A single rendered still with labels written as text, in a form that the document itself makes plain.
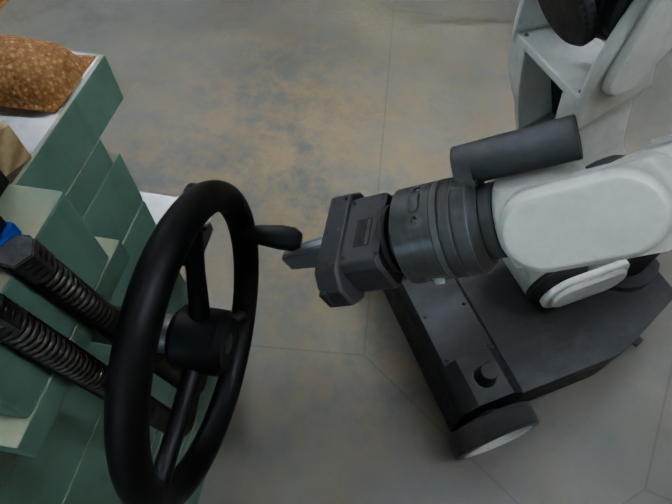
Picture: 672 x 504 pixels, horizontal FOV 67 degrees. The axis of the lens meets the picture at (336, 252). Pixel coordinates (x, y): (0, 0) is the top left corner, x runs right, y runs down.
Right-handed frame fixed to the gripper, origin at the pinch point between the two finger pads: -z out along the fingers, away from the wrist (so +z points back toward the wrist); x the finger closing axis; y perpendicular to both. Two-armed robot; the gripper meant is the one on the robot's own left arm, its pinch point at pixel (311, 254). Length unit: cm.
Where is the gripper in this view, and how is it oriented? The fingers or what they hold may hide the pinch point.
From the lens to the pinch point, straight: 52.1
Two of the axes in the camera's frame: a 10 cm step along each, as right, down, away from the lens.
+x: 1.7, -8.2, 5.5
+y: -4.9, -5.5, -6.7
